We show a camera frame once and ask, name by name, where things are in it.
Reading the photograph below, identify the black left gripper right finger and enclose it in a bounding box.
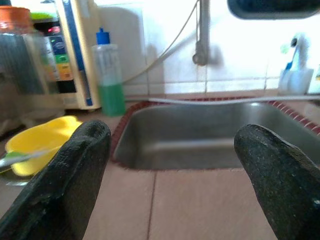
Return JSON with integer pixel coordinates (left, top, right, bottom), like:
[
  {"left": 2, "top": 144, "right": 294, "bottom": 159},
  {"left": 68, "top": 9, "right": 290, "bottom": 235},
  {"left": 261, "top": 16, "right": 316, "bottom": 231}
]
[{"left": 233, "top": 123, "right": 320, "bottom": 240}]

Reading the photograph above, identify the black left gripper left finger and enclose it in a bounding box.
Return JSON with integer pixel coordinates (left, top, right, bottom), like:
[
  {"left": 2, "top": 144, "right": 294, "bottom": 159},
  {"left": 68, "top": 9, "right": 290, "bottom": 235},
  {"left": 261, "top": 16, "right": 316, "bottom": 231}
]
[{"left": 0, "top": 119, "right": 112, "bottom": 240}]

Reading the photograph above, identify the yellow plastic bowl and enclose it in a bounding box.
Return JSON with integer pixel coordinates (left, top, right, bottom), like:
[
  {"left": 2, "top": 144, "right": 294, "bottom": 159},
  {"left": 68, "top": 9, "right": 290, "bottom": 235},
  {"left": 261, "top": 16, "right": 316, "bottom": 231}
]
[{"left": 4, "top": 115, "right": 83, "bottom": 177}]

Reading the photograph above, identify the steel spoon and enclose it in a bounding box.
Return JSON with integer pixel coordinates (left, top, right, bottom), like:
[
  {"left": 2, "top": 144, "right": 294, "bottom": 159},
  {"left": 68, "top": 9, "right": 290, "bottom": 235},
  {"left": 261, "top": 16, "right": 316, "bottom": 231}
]
[{"left": 0, "top": 149, "right": 51, "bottom": 173}]

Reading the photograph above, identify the green liquid bottle blue cap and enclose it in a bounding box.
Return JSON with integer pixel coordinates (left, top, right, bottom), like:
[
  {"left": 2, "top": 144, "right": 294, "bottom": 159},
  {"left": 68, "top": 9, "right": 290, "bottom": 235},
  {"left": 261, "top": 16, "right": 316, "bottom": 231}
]
[{"left": 91, "top": 27, "right": 127, "bottom": 117}]

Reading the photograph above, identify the clear plastic cup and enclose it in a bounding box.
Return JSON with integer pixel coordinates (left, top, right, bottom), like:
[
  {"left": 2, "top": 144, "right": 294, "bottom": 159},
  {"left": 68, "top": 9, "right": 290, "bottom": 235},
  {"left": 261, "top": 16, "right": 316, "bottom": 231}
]
[{"left": 278, "top": 67, "right": 315, "bottom": 95}]

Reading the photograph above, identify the steel sink basin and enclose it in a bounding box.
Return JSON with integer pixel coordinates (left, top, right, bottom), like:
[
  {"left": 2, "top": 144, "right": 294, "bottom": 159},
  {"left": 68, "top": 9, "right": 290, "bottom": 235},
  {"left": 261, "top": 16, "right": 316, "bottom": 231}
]
[{"left": 111, "top": 98, "right": 320, "bottom": 171}]

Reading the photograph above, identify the cream water purifier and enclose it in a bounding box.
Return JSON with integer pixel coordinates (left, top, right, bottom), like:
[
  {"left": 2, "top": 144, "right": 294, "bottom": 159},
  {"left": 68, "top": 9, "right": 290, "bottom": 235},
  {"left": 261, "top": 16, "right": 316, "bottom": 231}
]
[{"left": 29, "top": 0, "right": 102, "bottom": 112}]

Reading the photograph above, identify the glass jar orange lid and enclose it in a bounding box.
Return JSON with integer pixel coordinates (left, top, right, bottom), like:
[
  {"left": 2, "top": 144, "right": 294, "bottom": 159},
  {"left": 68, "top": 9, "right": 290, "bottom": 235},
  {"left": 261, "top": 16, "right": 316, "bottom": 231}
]
[{"left": 0, "top": 6, "right": 60, "bottom": 96}]

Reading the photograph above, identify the black rounded tray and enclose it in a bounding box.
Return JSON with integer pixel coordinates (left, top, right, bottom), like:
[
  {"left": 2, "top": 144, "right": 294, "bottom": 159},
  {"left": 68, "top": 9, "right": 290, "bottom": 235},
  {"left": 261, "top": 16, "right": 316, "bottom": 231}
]
[{"left": 226, "top": 0, "right": 320, "bottom": 20}]

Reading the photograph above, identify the grey wall tap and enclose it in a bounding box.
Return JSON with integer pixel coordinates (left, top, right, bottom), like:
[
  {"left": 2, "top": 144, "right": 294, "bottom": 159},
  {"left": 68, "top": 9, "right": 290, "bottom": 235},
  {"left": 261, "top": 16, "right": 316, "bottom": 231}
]
[{"left": 191, "top": 0, "right": 210, "bottom": 66}]

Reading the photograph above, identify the white hose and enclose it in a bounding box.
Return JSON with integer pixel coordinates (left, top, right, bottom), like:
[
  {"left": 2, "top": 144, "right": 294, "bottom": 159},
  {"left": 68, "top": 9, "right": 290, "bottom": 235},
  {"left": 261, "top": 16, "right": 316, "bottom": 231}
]
[{"left": 122, "top": 0, "right": 201, "bottom": 85}]

